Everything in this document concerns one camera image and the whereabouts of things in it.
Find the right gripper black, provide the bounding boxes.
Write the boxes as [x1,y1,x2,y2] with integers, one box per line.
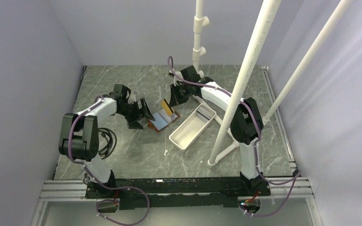
[169,81,192,107]

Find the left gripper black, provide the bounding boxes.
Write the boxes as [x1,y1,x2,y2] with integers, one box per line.
[118,98,155,129]

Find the gold credit card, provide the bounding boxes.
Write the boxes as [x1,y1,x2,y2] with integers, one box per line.
[161,99,174,116]

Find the brown leather card holder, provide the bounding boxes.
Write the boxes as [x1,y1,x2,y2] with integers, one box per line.
[148,109,180,132]

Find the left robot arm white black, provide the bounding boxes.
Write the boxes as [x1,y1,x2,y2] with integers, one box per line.
[58,84,154,198]

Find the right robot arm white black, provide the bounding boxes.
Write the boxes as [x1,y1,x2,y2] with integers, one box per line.
[169,65,270,196]

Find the white rectangular plastic tray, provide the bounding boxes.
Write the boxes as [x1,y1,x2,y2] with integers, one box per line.
[169,104,217,152]

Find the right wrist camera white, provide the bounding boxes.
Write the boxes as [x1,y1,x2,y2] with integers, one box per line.
[169,71,183,83]

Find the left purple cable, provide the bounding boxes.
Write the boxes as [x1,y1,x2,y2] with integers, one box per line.
[68,95,150,226]

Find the coiled black cable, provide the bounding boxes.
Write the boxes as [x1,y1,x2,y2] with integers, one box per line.
[98,128,117,160]

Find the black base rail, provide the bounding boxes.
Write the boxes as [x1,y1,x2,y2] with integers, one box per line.
[85,176,271,210]

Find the white PVC pipe frame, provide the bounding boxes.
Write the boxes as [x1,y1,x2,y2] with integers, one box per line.
[207,0,352,168]

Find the aluminium frame rail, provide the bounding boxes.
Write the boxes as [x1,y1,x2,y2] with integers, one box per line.
[40,66,314,217]

